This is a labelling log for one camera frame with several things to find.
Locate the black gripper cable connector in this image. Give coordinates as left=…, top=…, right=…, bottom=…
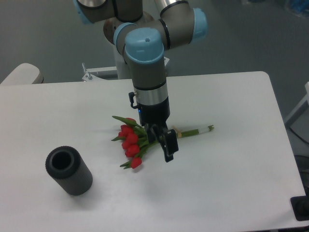
left=128, top=92, right=138, bottom=109

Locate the white pedestal base frame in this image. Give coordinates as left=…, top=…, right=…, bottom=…
left=81, top=56, right=171, bottom=82

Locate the dark grey ribbed vase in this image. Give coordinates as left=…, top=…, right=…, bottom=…
left=45, top=146, right=93, bottom=196

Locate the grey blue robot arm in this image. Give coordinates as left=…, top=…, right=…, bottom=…
left=74, top=0, right=208, bottom=162

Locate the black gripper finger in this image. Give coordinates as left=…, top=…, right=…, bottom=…
left=158, top=128, right=179, bottom=162
left=144, top=124, right=159, bottom=143

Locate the beige chair seat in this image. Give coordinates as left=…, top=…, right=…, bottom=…
left=0, top=63, right=44, bottom=86

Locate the white furniture leg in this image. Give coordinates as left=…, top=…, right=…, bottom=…
left=284, top=82, right=309, bottom=128

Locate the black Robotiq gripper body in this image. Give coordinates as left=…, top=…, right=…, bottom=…
left=138, top=97, right=170, bottom=135

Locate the blue plastic object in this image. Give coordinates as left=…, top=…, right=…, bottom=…
left=286, top=0, right=309, bottom=17

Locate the black cable grommet box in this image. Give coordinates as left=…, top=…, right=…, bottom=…
left=290, top=196, right=309, bottom=221

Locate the red tulip bouquet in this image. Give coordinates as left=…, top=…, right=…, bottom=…
left=111, top=115, right=215, bottom=170

